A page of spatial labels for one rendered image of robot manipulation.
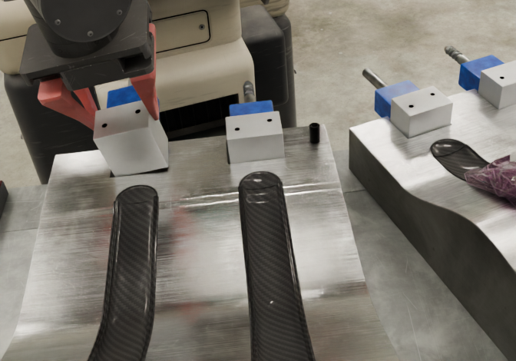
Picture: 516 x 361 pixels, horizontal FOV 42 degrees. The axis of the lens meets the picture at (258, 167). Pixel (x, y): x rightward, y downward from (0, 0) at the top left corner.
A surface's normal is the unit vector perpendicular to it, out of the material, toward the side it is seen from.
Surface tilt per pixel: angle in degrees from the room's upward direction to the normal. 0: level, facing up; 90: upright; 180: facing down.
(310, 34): 0
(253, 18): 0
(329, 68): 0
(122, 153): 99
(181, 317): 15
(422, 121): 90
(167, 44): 98
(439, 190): 23
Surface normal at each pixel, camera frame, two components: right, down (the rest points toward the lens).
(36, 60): -0.21, -0.65
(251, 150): 0.07, 0.63
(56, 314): -0.08, -0.78
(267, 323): 0.02, -0.95
